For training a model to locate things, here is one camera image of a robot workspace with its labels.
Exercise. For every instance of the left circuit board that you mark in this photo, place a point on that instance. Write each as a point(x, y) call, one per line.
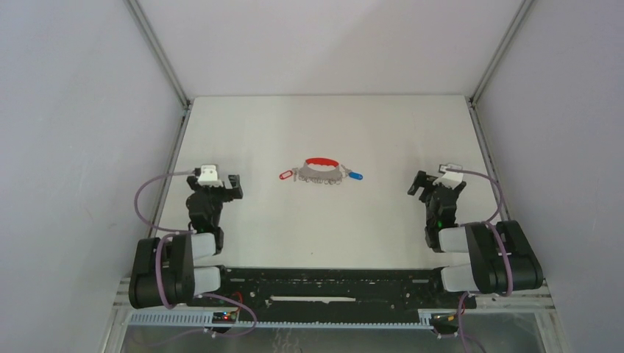
point(221, 317)

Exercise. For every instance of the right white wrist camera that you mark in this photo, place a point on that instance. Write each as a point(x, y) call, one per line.
point(450, 176)

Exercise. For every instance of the red grey keyring holder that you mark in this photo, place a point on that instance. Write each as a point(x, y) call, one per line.
point(320, 170)

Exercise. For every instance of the red tag key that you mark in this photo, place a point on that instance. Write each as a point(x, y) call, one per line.
point(289, 174)

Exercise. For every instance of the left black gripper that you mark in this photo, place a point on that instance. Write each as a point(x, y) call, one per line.
point(234, 192)

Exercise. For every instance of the circuit board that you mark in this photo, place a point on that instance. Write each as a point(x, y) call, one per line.
point(221, 317)
point(444, 320)

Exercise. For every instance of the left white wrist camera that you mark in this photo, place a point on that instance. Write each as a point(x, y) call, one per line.
point(207, 175)

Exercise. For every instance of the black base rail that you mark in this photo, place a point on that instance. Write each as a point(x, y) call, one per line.
point(337, 296)

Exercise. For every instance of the right circuit board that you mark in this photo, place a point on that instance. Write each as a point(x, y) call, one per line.
point(444, 320)

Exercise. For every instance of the blue tag key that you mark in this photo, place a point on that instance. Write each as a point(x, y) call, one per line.
point(351, 174)

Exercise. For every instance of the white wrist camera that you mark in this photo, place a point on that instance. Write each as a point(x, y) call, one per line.
point(450, 176)
point(207, 175)

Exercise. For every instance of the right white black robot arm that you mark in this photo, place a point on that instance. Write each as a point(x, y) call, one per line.
point(501, 259)

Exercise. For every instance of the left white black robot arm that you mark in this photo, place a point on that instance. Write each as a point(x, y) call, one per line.
point(164, 271)

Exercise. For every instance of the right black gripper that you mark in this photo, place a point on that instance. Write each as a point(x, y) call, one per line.
point(422, 179)

